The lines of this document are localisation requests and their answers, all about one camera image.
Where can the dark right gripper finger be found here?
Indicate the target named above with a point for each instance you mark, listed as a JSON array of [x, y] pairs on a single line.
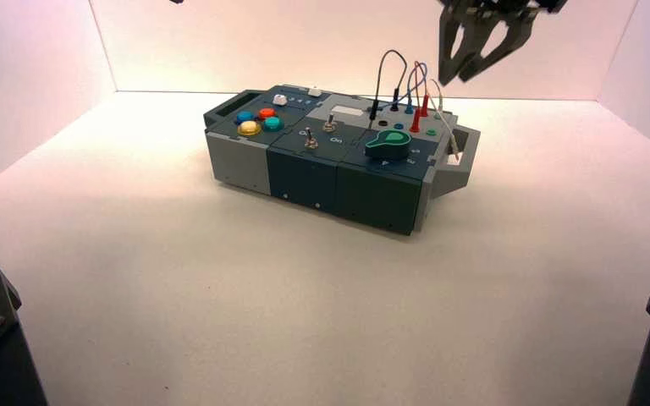
[[448, 50], [513, 42]]

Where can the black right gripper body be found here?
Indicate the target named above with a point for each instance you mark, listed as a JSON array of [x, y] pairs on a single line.
[[504, 5]]

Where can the green rotary selector knob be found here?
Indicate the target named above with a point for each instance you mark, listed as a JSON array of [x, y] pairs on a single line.
[[388, 145]]

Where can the small white key cap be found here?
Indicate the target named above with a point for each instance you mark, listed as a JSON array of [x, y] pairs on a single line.
[[315, 92], [280, 100]]

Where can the teal round push button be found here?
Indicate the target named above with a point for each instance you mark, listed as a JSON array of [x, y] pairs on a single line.
[[273, 124]]

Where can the grey and blue control box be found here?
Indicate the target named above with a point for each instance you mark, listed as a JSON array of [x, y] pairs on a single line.
[[302, 173]]

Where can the red round push button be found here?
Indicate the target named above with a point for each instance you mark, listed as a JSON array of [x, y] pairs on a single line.
[[267, 114]]

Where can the yellow round push button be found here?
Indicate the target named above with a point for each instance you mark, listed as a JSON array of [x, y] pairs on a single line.
[[249, 128]]

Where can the blue round push button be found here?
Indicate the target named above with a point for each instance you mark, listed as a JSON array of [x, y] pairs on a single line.
[[245, 117]]

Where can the silver metal toggle switch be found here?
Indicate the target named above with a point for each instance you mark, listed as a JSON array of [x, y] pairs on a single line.
[[310, 141], [329, 124]]

